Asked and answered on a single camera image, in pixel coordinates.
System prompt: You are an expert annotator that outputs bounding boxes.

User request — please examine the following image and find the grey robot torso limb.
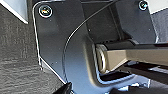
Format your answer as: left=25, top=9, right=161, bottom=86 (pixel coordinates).
left=83, top=35, right=168, bottom=94

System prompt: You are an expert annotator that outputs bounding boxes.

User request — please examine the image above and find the silver base bolt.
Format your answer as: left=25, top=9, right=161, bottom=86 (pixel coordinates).
left=138, top=0, right=150, bottom=11
left=38, top=4, right=54, bottom=19

